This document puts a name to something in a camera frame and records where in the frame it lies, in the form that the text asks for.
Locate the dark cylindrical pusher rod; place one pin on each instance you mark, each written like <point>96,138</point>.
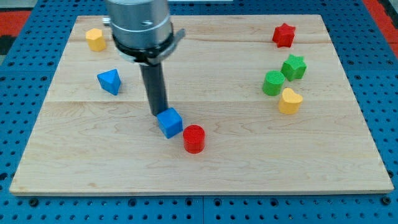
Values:
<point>153,78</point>

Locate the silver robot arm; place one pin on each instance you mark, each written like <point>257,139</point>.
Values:
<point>143,33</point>

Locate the blue triangle block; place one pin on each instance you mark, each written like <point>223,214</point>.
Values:
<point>110,81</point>

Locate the blue cube block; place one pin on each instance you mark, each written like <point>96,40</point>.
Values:
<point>170,122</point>

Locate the yellow hexagon block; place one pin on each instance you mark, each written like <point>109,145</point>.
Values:
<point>95,40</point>

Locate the red cylinder block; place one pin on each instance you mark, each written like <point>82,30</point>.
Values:
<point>194,139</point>

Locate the light wooden board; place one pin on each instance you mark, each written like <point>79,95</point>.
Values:
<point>88,142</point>

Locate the green cylinder block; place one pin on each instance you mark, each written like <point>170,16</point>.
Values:
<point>273,82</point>

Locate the red star block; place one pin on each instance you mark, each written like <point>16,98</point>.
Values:
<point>284,35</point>

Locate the yellow heart block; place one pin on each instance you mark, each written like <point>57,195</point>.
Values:
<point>290,101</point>

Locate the green star block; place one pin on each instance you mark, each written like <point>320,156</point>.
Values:
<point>294,67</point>

